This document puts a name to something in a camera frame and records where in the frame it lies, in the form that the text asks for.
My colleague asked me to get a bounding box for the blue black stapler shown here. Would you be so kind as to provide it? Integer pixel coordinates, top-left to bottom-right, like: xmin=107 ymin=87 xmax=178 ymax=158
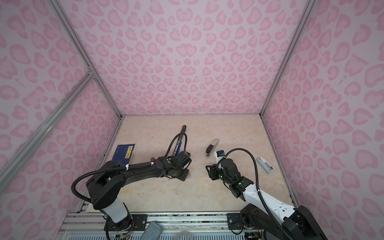
xmin=173 ymin=125 xmax=187 ymax=156

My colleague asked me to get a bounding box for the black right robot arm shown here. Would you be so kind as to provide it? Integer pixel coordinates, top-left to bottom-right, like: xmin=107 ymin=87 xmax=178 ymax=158
xmin=206 ymin=158 xmax=327 ymax=240

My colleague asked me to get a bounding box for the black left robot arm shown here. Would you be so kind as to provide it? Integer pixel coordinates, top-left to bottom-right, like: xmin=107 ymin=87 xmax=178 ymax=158
xmin=86 ymin=151 xmax=192 ymax=224

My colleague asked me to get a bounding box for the dark blue booklet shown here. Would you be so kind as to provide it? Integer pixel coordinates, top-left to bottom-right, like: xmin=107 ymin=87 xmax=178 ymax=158
xmin=112 ymin=144 xmax=136 ymax=165

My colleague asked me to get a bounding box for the grey cloth pad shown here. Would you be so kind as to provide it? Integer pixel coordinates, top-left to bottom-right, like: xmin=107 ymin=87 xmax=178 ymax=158
xmin=140 ymin=221 xmax=163 ymax=240

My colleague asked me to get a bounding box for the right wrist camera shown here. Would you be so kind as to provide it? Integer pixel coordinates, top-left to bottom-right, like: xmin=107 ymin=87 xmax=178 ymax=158
xmin=215 ymin=150 xmax=226 ymax=164

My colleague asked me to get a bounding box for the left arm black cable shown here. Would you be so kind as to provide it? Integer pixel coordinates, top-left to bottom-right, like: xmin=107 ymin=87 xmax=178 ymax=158
xmin=71 ymin=132 xmax=189 ymax=205

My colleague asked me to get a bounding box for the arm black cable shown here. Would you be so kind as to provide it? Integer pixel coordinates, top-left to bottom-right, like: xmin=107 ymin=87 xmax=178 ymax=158
xmin=71 ymin=132 xmax=189 ymax=205
xmin=223 ymin=147 xmax=295 ymax=240

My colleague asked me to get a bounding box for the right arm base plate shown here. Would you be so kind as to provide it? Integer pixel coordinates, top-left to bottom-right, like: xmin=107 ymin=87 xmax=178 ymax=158
xmin=227 ymin=213 xmax=246 ymax=231

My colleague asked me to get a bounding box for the aluminium front rail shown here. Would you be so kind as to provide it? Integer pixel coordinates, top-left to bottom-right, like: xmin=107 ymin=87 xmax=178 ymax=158
xmin=55 ymin=210 xmax=320 ymax=240

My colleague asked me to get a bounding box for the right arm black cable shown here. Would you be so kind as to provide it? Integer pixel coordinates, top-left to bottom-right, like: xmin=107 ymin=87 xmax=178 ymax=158
xmin=223 ymin=147 xmax=295 ymax=240

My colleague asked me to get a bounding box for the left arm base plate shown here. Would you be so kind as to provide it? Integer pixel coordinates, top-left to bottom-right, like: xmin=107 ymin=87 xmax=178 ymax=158
xmin=104 ymin=214 xmax=148 ymax=232

